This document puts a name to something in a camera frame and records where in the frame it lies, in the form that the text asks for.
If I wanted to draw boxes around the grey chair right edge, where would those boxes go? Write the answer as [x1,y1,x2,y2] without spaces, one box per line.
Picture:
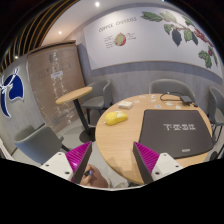
[208,86,224,134]

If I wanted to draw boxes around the grey chair front left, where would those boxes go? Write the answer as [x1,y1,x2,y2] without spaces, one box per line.
[14,125,69,164]

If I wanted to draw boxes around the grey chair behind side table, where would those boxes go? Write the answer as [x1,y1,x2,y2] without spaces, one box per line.
[81,80,113,119]

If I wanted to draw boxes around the wooden perforated wall panel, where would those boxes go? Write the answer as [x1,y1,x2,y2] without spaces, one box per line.
[27,41,85,132]

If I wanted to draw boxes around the dark grey mouse pad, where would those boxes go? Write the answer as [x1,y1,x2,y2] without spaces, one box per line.
[139,110,213,158]

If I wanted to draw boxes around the small round side table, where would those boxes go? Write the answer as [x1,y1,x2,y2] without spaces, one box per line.
[56,87,95,143]

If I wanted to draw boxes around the black power adapter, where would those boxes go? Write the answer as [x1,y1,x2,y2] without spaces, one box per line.
[180,96,193,103]

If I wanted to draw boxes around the white tissue pack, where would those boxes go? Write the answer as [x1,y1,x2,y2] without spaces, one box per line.
[118,101,133,109]

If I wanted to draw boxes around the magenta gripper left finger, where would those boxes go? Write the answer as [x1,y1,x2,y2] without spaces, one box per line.
[66,141,92,184]

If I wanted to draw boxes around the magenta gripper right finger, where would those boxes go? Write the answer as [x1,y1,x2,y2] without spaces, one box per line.
[133,142,159,184]

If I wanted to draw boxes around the black cable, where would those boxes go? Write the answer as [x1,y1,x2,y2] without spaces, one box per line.
[159,91,199,108]

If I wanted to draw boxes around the coffee cherries wall poster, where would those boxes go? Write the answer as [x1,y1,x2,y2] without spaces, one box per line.
[84,7,223,77]

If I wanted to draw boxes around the round wooden table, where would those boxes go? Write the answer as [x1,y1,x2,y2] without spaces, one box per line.
[95,94,212,185]

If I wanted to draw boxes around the blue white wall logo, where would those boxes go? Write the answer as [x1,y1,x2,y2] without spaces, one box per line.
[0,67,24,118]

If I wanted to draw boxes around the person's hand below gripper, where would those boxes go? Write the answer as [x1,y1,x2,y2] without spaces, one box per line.
[80,164,108,188]

